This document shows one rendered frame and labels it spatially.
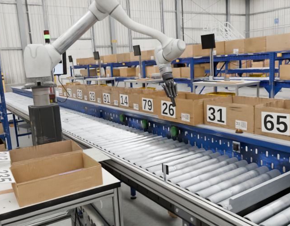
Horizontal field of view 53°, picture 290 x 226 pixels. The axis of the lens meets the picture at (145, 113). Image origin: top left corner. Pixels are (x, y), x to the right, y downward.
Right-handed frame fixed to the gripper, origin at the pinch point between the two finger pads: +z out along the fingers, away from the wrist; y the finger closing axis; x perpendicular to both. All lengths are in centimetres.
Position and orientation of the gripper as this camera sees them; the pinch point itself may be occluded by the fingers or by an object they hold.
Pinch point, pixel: (174, 102)
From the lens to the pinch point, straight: 207.3
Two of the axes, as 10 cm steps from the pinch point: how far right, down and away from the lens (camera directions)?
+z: 2.5, 9.6, -1.2
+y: -8.3, 1.4, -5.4
